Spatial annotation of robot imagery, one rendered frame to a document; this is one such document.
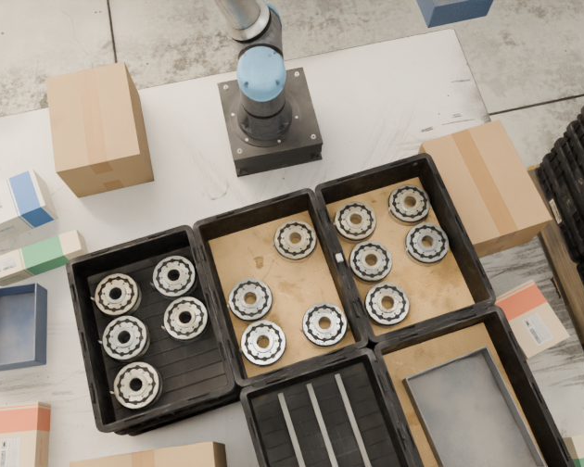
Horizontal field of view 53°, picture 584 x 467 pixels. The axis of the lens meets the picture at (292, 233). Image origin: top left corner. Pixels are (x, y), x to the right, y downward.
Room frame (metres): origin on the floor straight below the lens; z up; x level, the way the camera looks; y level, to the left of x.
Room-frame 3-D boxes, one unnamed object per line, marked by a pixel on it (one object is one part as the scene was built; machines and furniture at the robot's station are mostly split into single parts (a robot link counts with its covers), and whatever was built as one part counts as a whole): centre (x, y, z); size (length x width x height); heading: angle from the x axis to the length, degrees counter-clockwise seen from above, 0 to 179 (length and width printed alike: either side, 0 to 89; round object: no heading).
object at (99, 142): (0.90, 0.52, 0.78); 0.30 x 0.22 x 0.16; 10
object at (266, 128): (0.89, 0.05, 0.85); 0.15 x 0.15 x 0.10
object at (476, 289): (0.46, -0.25, 0.87); 0.40 x 0.30 x 0.11; 15
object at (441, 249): (0.48, -0.32, 0.86); 0.10 x 0.10 x 0.01
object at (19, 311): (0.36, 0.72, 0.74); 0.20 x 0.15 x 0.07; 4
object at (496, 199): (0.64, -0.49, 0.78); 0.30 x 0.22 x 0.16; 15
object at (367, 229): (0.55, -0.16, 0.86); 0.10 x 0.10 x 0.01
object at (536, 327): (0.30, -0.57, 0.74); 0.16 x 0.12 x 0.07; 22
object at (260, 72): (0.90, 0.05, 0.97); 0.13 x 0.12 x 0.14; 1
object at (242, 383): (0.38, 0.04, 0.92); 0.40 x 0.30 x 0.02; 15
